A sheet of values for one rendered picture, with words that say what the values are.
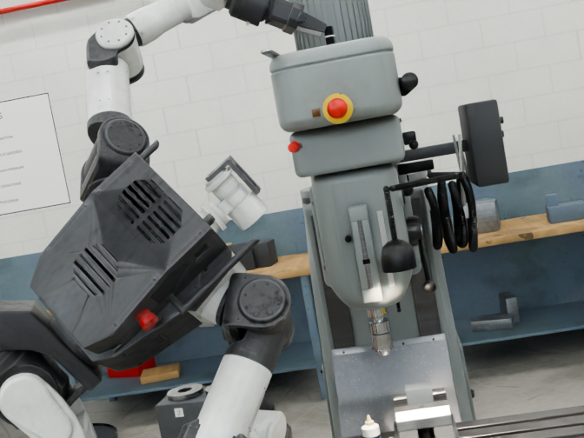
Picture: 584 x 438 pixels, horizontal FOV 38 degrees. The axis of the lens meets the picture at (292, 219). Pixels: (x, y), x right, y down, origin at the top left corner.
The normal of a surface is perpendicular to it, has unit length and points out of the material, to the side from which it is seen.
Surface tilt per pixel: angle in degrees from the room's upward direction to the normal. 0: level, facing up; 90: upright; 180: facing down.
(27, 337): 90
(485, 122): 90
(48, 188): 90
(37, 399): 90
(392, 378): 63
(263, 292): 56
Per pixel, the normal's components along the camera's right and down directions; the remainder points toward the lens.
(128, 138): 0.43, -0.50
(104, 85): -0.04, -0.49
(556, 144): -0.10, 0.11
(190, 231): -0.16, -0.32
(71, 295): -0.32, -0.12
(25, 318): 0.22, 0.06
